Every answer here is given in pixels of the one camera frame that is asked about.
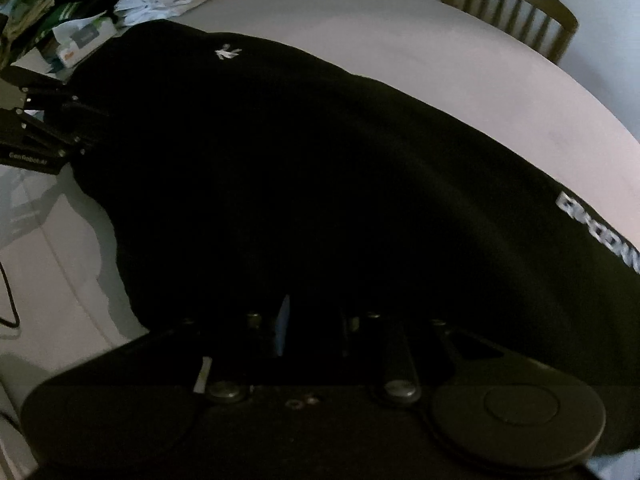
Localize black pants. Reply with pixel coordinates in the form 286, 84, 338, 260
65, 20, 640, 466

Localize white and grey packet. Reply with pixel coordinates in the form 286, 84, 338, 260
52, 15, 119, 69

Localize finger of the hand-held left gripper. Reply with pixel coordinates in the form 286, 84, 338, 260
22, 80, 108, 122
22, 117, 96, 159

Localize wooden slatted chair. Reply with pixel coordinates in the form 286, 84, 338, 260
441, 0, 580, 65

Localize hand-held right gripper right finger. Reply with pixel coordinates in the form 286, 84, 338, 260
345, 312, 506, 406

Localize black cable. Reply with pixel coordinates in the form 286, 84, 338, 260
0, 260, 22, 329

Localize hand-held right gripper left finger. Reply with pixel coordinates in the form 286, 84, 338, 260
145, 294, 292, 403

